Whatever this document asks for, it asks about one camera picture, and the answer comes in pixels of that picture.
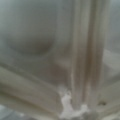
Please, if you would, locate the white divided round tray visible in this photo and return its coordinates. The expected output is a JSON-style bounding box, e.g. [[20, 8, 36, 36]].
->
[[0, 0, 120, 120]]

